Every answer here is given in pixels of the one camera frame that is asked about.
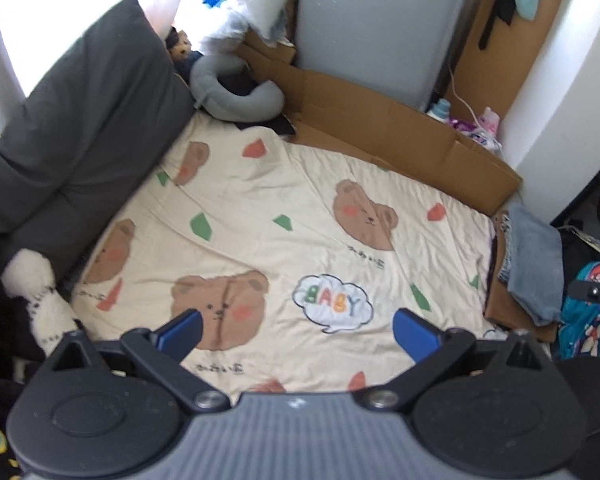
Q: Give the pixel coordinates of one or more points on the purple white detergent pouch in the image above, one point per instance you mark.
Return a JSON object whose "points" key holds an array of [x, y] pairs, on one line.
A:
{"points": [[472, 130]]}

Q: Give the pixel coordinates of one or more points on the white fluffy stitched cloth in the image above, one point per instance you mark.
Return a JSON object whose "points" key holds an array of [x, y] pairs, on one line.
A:
{"points": [[37, 300]]}

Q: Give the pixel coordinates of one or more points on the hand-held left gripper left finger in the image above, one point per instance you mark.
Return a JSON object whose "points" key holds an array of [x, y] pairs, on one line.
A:
{"points": [[182, 332]]}

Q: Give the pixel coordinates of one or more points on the grey plastic-wrapped panel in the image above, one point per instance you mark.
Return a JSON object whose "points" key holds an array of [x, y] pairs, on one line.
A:
{"points": [[375, 30]]}

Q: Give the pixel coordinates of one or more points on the black fabric seat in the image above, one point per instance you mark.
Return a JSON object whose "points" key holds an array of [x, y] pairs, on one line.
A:
{"points": [[590, 395]]}

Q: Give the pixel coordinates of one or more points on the blue cap detergent bottle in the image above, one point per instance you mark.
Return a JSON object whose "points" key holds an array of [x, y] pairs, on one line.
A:
{"points": [[440, 110]]}

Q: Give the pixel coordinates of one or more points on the pink bottle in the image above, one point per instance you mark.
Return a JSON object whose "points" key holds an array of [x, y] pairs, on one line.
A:
{"points": [[491, 122]]}

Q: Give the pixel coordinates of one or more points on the dark grey pillow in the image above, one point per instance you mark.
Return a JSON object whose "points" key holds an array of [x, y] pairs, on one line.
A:
{"points": [[80, 135]]}

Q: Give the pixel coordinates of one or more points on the cream bear print blanket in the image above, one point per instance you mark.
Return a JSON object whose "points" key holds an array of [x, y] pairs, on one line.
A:
{"points": [[290, 260]]}

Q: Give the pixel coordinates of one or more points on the folded cardboard sheet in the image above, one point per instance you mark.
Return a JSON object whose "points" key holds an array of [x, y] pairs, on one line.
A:
{"points": [[395, 130]]}

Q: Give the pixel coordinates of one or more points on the black clothing pile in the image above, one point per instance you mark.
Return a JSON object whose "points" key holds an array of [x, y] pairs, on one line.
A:
{"points": [[580, 230]]}

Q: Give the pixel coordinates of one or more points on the brown folded cloth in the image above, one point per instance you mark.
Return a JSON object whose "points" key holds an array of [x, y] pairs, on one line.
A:
{"points": [[510, 305]]}

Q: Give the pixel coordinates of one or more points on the teal cartoon print cloth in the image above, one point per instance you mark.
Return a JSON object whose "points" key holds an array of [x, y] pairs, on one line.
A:
{"points": [[585, 320]]}

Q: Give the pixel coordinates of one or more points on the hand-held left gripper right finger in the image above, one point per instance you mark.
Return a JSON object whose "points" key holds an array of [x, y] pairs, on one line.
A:
{"points": [[415, 335]]}

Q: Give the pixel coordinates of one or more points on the upright cardboard box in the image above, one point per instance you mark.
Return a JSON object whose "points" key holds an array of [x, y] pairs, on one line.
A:
{"points": [[510, 45]]}

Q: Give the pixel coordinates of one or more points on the grey neck pillow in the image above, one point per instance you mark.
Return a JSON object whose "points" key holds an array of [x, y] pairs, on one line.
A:
{"points": [[230, 95]]}

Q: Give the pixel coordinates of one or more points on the light blue denim pants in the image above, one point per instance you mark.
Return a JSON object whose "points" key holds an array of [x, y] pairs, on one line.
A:
{"points": [[532, 260]]}

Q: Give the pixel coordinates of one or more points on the brown teddy bear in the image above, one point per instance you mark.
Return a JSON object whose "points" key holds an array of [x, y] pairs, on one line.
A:
{"points": [[182, 50]]}

